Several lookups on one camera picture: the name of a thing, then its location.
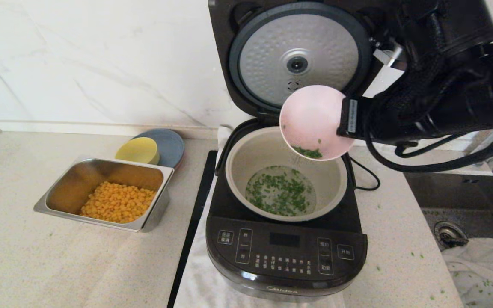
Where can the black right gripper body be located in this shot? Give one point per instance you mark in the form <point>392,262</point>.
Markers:
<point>383,119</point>

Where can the pink bowl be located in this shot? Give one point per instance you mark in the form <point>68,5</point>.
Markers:
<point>310,115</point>

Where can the chopped green onions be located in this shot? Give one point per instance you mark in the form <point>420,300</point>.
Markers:
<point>280,192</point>

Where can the black rice cooker lid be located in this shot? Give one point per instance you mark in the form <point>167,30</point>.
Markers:
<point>272,55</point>

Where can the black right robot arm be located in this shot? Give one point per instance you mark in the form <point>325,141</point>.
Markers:
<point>486,98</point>

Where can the black Midea rice cooker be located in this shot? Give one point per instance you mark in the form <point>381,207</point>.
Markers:
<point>285,256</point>

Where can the yellow small bowl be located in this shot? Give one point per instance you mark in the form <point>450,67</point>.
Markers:
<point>137,152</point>

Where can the metal sink drain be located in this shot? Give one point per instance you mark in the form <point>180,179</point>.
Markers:
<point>449,233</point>

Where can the white crumpled cloth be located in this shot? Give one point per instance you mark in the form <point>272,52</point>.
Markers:
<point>477,273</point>

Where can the blue grey plate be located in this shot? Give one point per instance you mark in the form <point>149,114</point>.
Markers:
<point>171,145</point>

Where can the black flat strip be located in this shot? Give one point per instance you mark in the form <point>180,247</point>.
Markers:
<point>195,222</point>

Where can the white terry towel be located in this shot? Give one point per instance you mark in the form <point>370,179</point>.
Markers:
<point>195,278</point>

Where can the yellow corn kernels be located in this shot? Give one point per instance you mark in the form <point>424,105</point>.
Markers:
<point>118,203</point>

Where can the stainless steel tray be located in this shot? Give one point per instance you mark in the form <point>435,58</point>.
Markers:
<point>79,179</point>

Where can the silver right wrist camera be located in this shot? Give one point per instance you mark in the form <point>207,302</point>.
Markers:
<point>390,55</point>

